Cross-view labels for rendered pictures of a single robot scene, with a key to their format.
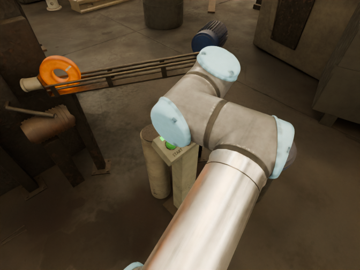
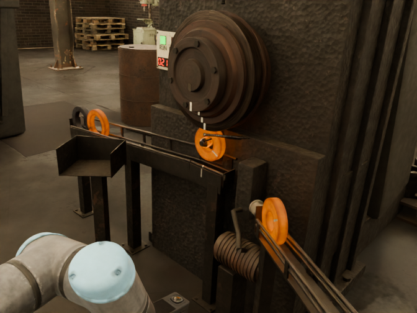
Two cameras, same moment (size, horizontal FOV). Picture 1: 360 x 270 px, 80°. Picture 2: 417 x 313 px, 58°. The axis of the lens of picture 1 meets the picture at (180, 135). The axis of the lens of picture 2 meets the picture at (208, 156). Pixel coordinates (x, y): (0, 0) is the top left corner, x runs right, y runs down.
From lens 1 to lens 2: 0.78 m
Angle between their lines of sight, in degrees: 71
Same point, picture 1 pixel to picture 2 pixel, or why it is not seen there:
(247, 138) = not seen: outside the picture
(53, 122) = (237, 256)
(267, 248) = not seen: outside the picture
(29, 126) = (223, 238)
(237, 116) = not seen: outside the picture
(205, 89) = (56, 259)
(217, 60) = (90, 258)
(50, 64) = (269, 204)
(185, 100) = (40, 244)
